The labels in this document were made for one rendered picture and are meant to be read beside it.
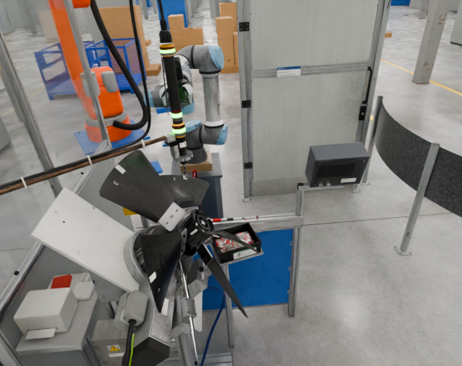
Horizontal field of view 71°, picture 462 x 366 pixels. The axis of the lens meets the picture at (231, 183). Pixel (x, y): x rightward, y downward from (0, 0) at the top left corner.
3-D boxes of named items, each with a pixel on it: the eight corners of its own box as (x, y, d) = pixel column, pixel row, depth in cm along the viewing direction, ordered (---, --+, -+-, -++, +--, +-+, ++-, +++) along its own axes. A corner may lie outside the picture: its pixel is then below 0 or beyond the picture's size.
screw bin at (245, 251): (220, 265, 154) (219, 254, 150) (210, 242, 168) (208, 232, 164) (261, 253, 160) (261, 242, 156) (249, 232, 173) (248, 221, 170)
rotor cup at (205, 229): (172, 256, 111) (198, 236, 107) (160, 222, 119) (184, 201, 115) (198, 259, 123) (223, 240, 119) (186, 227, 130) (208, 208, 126)
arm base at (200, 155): (182, 154, 204) (180, 139, 199) (205, 151, 206) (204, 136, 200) (183, 165, 191) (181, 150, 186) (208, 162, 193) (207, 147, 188)
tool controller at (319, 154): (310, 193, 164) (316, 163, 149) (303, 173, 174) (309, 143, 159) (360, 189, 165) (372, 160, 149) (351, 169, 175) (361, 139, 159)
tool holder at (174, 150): (174, 165, 108) (170, 139, 103) (164, 158, 113) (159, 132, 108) (197, 157, 112) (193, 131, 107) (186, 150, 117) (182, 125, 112)
